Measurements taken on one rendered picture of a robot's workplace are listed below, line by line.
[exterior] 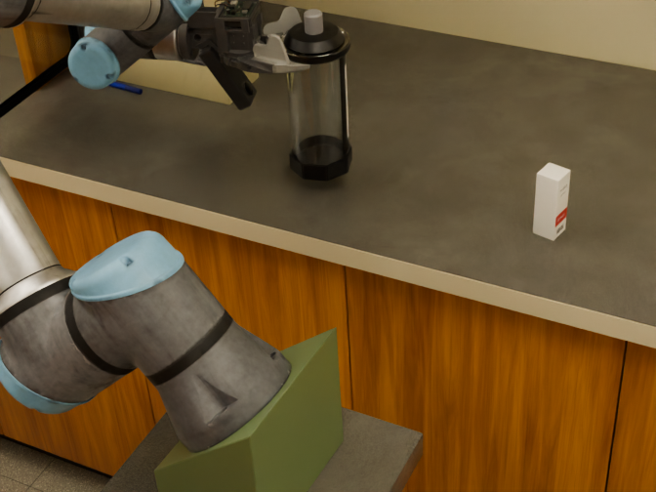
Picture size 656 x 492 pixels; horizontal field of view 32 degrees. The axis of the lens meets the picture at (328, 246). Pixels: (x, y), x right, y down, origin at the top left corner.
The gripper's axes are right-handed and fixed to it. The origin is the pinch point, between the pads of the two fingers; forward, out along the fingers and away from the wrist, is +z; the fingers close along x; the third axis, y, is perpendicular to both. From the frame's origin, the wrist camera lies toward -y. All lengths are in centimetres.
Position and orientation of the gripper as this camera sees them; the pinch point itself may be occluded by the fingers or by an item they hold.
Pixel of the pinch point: (312, 54)
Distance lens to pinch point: 179.4
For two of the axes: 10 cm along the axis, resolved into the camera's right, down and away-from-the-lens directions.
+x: 2.0, -6.0, 7.7
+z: 9.8, 0.7, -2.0
